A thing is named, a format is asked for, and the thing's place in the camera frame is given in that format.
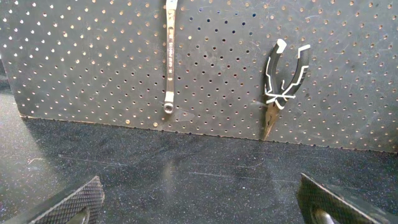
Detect wrench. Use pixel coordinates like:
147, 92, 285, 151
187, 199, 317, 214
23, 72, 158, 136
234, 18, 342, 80
163, 0, 179, 115

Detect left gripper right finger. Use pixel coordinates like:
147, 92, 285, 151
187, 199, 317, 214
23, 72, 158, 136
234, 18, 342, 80
295, 172, 398, 224

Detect black pegboard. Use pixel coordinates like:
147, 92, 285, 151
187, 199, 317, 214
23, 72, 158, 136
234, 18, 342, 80
0, 0, 398, 154

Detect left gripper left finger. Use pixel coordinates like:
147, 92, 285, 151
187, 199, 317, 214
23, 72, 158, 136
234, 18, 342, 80
4, 175, 106, 224

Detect black and white pliers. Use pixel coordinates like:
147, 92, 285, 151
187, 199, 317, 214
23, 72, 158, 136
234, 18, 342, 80
262, 38, 312, 141

